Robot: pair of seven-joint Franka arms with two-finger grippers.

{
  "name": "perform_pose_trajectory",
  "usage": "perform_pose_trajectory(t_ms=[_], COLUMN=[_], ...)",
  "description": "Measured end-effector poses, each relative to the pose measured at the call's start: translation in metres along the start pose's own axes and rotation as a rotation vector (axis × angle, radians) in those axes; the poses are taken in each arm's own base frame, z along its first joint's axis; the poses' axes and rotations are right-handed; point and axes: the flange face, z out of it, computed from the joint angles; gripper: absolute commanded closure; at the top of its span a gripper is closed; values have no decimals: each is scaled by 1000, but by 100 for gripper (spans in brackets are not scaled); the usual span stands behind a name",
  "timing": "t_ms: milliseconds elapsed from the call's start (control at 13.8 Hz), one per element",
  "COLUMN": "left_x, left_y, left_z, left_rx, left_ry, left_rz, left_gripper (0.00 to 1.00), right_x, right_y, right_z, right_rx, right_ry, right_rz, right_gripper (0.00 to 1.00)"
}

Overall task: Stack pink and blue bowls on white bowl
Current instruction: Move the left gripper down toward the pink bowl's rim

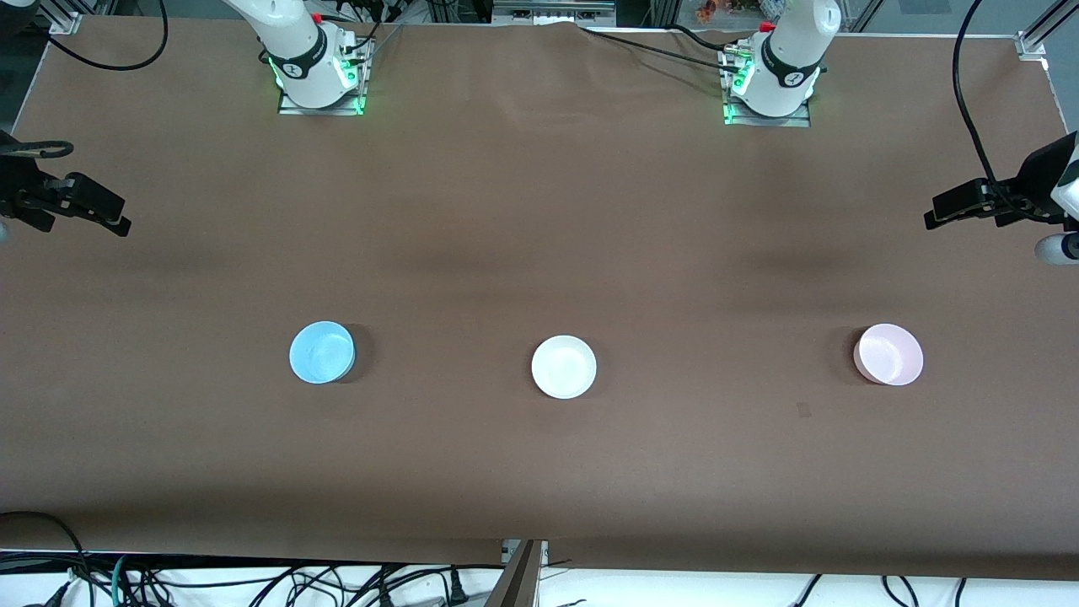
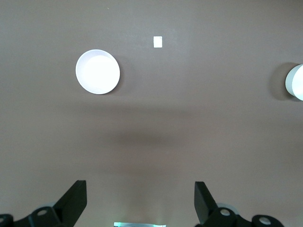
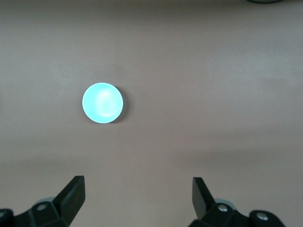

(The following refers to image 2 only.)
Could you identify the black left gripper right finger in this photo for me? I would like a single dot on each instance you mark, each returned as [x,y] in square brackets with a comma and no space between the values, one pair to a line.
[206,208]

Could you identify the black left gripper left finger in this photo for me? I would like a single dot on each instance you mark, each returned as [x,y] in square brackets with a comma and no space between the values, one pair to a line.
[71,203]

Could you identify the pink bowl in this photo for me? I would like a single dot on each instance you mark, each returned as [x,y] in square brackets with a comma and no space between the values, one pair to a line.
[97,72]

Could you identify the small square tape patch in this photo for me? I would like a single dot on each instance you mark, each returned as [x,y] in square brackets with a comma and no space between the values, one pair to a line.
[157,41]

